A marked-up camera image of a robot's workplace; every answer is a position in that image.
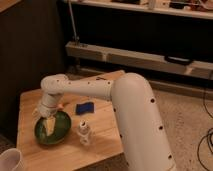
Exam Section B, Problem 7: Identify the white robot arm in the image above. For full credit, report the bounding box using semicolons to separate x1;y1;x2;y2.
38;73;177;171

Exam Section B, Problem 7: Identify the upper white shelf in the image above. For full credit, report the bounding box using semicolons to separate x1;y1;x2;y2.
62;0;213;20

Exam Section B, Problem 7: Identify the white mug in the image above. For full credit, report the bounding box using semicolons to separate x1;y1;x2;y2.
0;148;25;171

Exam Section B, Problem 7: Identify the wooden table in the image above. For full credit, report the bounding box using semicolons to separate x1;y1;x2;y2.
16;69;126;171

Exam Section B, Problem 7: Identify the green bowl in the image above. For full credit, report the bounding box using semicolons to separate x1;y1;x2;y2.
34;111;71;145

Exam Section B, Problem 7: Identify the metal pole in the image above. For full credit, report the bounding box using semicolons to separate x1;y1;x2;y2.
68;0;79;45

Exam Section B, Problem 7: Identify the white long shelf board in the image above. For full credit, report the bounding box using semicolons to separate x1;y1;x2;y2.
66;42;213;79

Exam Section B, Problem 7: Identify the blue sponge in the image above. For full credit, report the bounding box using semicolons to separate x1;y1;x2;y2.
76;102;94;115

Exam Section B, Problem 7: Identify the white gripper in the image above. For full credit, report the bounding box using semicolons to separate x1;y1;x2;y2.
37;93;62;136

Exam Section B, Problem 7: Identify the black cable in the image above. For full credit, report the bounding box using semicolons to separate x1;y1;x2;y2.
196;71;213;171

